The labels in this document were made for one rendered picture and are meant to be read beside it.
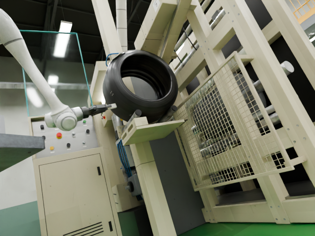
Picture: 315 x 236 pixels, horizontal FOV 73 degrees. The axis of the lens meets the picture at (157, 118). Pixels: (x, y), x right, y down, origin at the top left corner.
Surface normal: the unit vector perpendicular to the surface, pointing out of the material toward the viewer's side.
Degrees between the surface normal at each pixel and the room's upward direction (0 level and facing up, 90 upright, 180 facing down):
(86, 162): 90
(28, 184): 90
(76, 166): 90
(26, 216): 90
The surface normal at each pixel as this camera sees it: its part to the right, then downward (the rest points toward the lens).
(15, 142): 0.85, -0.39
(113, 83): -0.37, -0.11
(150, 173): 0.37, -0.40
